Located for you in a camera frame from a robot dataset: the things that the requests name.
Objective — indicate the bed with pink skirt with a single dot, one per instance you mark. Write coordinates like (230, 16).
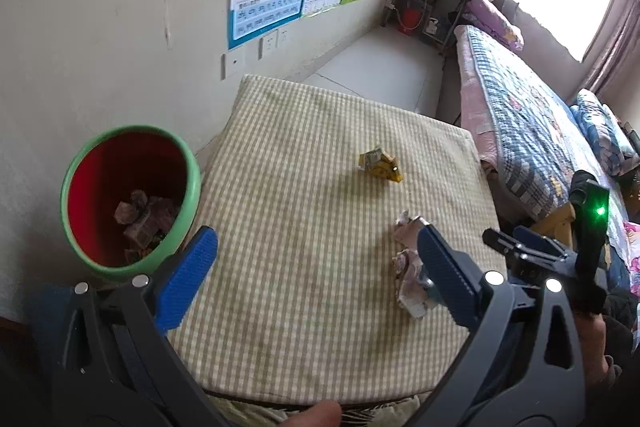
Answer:
(472, 107)

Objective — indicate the purple pillow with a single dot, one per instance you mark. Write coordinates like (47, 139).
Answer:
(492, 19)

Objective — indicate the mauve curtain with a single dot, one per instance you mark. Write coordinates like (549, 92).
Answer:
(617, 52)

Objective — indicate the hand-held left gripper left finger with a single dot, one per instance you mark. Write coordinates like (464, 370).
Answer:
(187, 282)

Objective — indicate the dark metal storage rack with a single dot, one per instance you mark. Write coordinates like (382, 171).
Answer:
(435, 2)

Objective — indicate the person's right hand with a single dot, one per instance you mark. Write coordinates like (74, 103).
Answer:
(595, 347)

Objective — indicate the blue patchwork quilt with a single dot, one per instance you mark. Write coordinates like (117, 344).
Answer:
(520, 117)

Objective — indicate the white wall socket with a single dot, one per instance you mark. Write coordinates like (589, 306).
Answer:
(268, 45)

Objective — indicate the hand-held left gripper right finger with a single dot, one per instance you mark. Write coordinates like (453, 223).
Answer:
(445, 277)

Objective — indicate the person's leg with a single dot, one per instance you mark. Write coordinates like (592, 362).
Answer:
(312, 414)

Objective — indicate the large white wall plate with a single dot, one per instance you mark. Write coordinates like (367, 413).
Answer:
(233, 63)

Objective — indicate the checked beige cushion table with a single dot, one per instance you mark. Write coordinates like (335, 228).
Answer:
(310, 217)

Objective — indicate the pink printed cloth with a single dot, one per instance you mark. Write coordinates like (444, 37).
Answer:
(632, 257)

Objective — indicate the brown printed paper ball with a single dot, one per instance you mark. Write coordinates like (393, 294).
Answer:
(147, 222)

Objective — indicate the folded blue printed blanket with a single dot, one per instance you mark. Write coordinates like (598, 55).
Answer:
(600, 127)

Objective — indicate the yellow snack wrapper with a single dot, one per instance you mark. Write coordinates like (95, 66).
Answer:
(380, 164)

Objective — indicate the red bucket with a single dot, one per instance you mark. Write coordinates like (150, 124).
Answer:
(409, 21)

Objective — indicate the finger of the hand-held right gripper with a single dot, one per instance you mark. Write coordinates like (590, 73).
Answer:
(532, 237)
(497, 241)

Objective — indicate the white pink paper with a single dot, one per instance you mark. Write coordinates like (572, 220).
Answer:
(412, 287)

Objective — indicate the wooden stool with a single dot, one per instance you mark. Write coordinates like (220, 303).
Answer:
(555, 222)

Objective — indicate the green bin with red inside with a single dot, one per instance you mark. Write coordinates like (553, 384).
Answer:
(100, 167)

